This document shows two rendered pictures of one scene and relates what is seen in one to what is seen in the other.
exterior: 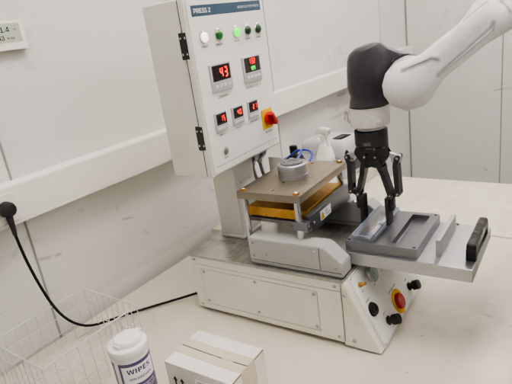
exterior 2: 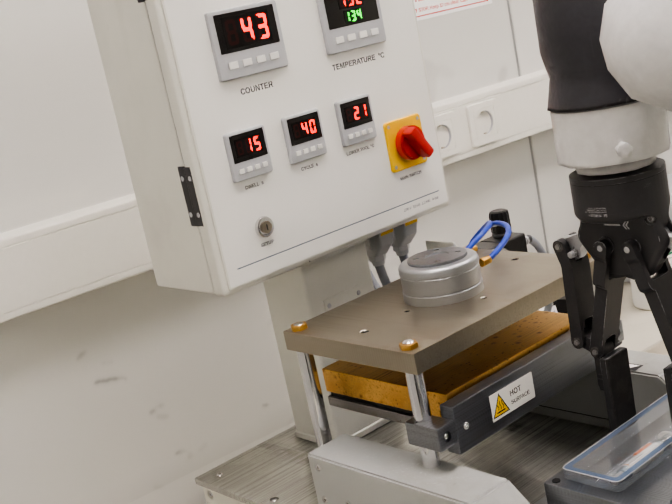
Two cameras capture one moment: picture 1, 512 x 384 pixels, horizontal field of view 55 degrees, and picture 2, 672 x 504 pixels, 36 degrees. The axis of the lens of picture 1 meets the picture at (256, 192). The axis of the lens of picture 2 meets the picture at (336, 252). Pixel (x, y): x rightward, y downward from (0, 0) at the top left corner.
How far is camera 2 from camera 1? 0.38 m
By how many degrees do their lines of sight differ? 16
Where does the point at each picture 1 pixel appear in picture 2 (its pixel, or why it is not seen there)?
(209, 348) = not seen: outside the picture
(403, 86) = (648, 38)
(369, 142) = (602, 207)
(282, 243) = (378, 478)
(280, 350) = not seen: outside the picture
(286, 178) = (415, 301)
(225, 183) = (290, 307)
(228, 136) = (272, 191)
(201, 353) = not seen: outside the picture
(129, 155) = (102, 233)
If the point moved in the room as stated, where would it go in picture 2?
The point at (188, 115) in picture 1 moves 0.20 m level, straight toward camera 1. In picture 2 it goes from (163, 139) to (94, 177)
